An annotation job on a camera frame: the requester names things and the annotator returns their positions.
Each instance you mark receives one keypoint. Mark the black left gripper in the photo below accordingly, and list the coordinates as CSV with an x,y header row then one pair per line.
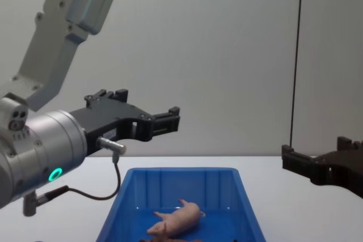
x,y
113,114

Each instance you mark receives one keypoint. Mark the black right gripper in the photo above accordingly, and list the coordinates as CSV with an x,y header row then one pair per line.
x,y
346,171

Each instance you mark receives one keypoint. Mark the blue plastic bin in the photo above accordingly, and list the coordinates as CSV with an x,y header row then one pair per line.
x,y
136,196

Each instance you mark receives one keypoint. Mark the pink toy pig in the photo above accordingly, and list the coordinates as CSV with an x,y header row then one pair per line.
x,y
181,216

